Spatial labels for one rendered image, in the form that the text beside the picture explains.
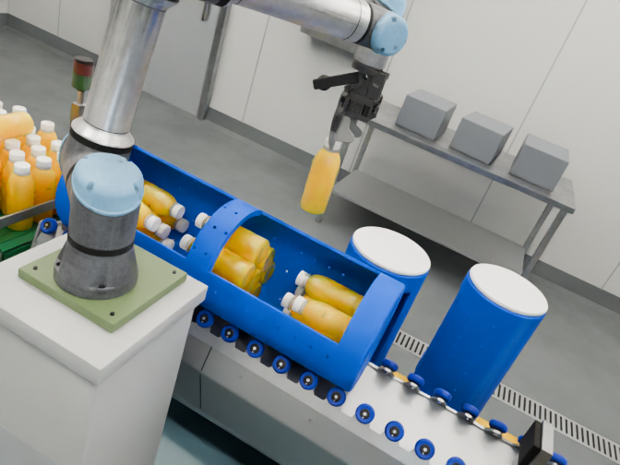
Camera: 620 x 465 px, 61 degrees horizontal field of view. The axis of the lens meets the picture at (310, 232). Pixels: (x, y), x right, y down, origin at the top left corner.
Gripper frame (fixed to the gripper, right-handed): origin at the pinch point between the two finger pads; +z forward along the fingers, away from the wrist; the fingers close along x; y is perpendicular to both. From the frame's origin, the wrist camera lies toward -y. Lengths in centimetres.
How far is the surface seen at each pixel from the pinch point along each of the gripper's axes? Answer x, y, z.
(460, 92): 323, -4, 33
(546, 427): -15, 72, 36
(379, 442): -28, 41, 51
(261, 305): -29.5, 4.4, 31.3
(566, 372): 200, 139, 148
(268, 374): -27, 10, 51
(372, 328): -26.9, 28.6, 24.9
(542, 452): -22, 71, 36
